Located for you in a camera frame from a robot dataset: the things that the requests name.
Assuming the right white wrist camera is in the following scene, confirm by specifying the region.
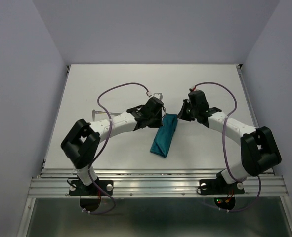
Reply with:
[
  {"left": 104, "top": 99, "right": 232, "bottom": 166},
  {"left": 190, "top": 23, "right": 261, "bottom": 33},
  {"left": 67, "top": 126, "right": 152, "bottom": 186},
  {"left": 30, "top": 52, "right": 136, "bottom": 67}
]
[{"left": 189, "top": 86, "right": 199, "bottom": 92}]

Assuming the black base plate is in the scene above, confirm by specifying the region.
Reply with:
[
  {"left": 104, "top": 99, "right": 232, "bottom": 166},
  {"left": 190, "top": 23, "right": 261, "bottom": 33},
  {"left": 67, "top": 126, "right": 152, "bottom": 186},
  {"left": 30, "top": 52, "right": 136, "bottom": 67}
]
[
  {"left": 66, "top": 179, "right": 115, "bottom": 197},
  {"left": 196, "top": 179, "right": 245, "bottom": 196}
]

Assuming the silver fork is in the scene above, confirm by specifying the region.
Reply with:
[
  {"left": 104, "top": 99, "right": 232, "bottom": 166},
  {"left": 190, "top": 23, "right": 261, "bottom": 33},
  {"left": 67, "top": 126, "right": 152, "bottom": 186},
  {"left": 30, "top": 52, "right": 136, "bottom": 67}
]
[{"left": 92, "top": 109, "right": 96, "bottom": 121}]

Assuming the teal cloth napkin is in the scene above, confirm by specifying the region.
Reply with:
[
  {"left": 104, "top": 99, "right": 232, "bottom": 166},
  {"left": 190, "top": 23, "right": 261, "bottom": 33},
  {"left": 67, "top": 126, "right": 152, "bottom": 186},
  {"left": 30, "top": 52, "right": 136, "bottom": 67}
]
[{"left": 150, "top": 114, "right": 178, "bottom": 158}]

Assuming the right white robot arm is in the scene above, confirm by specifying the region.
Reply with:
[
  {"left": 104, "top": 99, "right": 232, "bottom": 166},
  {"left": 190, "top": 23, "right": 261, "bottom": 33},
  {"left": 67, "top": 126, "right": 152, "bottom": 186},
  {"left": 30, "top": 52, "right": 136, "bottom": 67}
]
[{"left": 178, "top": 89, "right": 282, "bottom": 195}]

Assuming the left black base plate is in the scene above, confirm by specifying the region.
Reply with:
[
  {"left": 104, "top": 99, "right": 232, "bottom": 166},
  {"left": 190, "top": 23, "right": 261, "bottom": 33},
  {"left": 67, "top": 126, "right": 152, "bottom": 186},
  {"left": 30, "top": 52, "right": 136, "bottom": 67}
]
[{"left": 66, "top": 179, "right": 115, "bottom": 197}]

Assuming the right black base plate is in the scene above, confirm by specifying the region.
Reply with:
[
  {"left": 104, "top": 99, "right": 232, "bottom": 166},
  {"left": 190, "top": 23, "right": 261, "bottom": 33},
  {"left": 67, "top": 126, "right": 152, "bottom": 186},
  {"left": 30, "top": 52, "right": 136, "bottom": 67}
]
[{"left": 196, "top": 179, "right": 245, "bottom": 196}]

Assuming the aluminium front rail frame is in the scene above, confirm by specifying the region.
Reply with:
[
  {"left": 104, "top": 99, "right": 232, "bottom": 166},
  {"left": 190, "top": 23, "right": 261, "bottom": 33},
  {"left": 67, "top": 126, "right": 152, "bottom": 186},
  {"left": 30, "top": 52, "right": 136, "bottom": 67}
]
[{"left": 18, "top": 64, "right": 292, "bottom": 237}]

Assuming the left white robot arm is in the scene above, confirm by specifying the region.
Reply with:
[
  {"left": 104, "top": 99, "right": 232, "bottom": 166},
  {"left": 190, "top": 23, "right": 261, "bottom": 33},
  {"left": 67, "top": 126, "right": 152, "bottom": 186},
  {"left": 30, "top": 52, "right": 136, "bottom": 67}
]
[{"left": 61, "top": 96, "right": 164, "bottom": 196}]

